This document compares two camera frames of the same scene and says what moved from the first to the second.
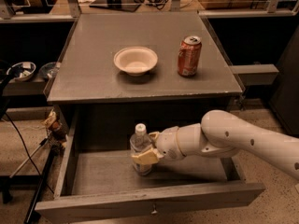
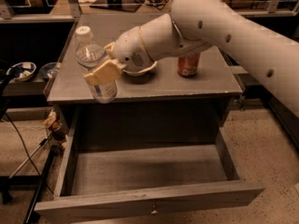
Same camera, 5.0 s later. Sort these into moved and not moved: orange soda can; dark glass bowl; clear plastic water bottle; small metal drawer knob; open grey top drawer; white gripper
Moved: white gripper; clear plastic water bottle
Not moved: small metal drawer knob; open grey top drawer; dark glass bowl; orange soda can
